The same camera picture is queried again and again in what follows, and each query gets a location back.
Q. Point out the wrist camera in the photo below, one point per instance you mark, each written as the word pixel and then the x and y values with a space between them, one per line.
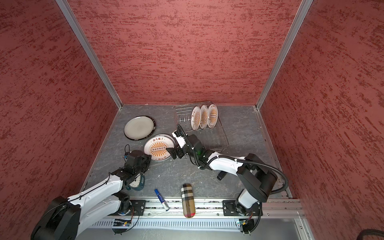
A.
pixel 180 137
pixel 126 156

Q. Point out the corner aluminium profile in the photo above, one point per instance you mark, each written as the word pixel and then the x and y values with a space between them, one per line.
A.
pixel 79 33
pixel 291 35

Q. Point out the left corner aluminium profile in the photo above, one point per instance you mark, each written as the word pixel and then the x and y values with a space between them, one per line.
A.
pixel 79 33

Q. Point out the orange sunburst plate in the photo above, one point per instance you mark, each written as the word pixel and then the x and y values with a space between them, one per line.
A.
pixel 213 116
pixel 204 117
pixel 195 118
pixel 157 146

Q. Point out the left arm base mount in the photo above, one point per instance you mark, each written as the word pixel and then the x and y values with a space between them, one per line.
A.
pixel 131 208

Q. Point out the plaid glasses case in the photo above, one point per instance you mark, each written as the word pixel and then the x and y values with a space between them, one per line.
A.
pixel 188 200

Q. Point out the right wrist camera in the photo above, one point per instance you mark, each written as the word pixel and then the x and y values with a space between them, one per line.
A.
pixel 180 137

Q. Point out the white grey line plate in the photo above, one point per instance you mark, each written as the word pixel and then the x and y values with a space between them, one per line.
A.
pixel 139 128

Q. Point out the right corner aluminium profile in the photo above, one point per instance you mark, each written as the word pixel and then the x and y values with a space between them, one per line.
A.
pixel 291 35

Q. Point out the teal alarm clock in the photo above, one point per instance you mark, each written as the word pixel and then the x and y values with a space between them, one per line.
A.
pixel 137 184

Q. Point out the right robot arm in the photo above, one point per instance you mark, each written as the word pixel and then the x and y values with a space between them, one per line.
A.
pixel 259 179

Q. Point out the metal wire dish rack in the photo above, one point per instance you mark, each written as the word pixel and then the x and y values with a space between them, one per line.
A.
pixel 212 138

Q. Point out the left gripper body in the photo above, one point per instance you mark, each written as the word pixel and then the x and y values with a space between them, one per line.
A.
pixel 144 165

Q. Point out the black usb stick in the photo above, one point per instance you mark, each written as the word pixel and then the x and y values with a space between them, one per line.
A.
pixel 221 175

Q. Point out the blue marker pen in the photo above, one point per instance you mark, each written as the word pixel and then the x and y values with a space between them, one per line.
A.
pixel 162 200

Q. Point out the orange sunburst plate front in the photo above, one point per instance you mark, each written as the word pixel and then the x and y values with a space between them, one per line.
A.
pixel 157 146

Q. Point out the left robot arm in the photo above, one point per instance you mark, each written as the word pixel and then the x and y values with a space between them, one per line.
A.
pixel 66 218

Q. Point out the white perforated cable duct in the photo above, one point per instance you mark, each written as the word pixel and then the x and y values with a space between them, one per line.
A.
pixel 230 225

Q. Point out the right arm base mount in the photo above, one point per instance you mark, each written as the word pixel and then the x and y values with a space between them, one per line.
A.
pixel 233 208

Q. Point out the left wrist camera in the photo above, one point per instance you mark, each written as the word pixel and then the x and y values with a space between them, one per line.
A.
pixel 126 156

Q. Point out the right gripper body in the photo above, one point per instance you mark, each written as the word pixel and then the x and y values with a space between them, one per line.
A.
pixel 187 150

